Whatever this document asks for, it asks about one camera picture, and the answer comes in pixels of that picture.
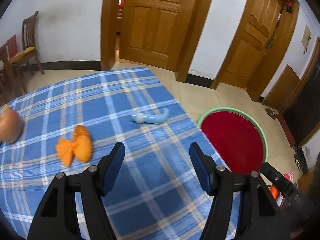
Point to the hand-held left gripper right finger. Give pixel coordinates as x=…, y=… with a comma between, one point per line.
x=202, y=170

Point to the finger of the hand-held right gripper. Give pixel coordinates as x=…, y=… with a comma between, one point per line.
x=272, y=177

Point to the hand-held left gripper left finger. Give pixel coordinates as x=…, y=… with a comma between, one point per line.
x=113, y=170

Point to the red basin with green rim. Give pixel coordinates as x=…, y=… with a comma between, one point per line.
x=232, y=140

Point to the red patterned bag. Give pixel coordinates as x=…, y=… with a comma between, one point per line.
x=289, y=176

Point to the black shoes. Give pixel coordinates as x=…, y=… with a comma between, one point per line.
x=300, y=157

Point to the blue plaid blanket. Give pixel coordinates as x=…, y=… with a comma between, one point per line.
x=150, y=160

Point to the orange knitted bow toy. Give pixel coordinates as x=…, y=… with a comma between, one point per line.
x=81, y=142

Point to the brown slippers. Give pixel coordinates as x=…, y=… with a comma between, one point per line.
x=271, y=113

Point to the light blue curved tube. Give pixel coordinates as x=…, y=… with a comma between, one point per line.
x=152, y=118

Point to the dark metal door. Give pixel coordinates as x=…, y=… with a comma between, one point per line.
x=307, y=105

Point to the low wooden panel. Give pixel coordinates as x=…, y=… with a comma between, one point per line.
x=282, y=90

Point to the tan round fruit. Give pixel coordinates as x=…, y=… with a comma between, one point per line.
x=8, y=127

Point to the wooden panel door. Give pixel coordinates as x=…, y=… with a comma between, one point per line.
x=252, y=42
x=155, y=30

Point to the dark red wooden chair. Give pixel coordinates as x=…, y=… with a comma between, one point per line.
x=10, y=75

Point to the yellow seat cushion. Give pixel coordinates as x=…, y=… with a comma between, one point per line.
x=22, y=53

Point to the wooden door frame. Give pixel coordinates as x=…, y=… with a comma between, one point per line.
x=197, y=30
x=280, y=62

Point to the cream wall box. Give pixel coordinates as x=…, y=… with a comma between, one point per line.
x=306, y=37

